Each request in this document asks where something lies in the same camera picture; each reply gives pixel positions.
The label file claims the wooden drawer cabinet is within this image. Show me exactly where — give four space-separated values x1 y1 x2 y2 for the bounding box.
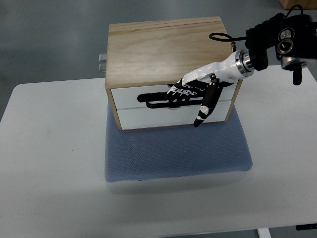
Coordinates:
105 16 235 130

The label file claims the white lower drawer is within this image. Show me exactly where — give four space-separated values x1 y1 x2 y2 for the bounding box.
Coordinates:
116 99 233 130

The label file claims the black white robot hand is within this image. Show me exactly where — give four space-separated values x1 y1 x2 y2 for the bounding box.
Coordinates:
165 50 254 127

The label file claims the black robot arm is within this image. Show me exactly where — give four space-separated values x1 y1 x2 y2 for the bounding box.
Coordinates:
209 4 317 86

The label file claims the white drawer black handle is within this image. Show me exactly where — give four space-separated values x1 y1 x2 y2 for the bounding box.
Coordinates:
111 80 238 109

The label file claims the cardboard box corner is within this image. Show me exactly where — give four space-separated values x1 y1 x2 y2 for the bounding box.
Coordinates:
279 0 317 10

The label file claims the metal clamp behind cabinet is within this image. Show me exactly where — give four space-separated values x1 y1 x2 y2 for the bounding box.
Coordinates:
99 53 107 72

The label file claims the blue mesh cushion mat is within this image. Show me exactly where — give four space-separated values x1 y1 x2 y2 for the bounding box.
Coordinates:
105 108 253 182

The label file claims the white table leg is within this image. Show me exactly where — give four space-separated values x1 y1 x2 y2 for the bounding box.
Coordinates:
257 228 271 238

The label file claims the black object under table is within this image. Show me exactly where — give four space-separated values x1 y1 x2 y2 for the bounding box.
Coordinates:
296 223 317 231

